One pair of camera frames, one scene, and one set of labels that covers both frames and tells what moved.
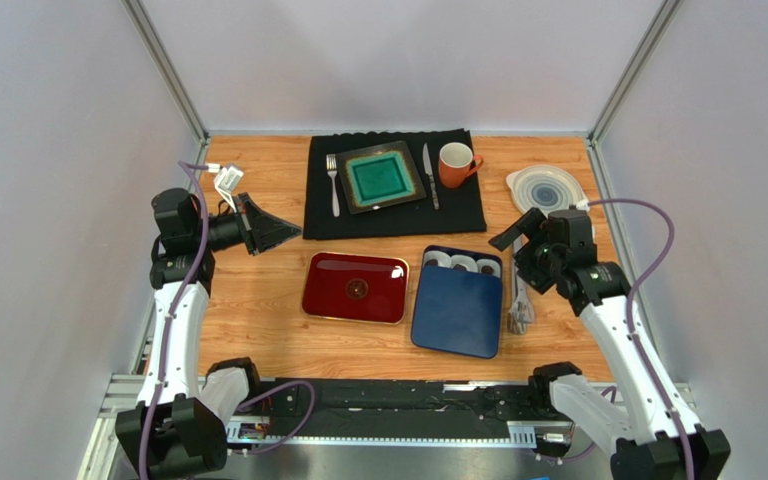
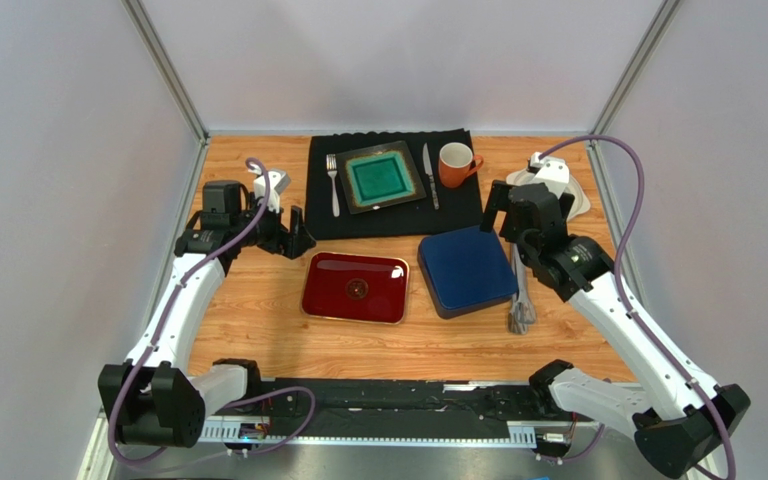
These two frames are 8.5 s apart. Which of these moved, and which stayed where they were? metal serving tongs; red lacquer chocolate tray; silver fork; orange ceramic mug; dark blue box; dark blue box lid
Moved: dark blue box; dark blue box lid
Stayed: metal serving tongs; silver fork; orange ceramic mug; red lacquer chocolate tray
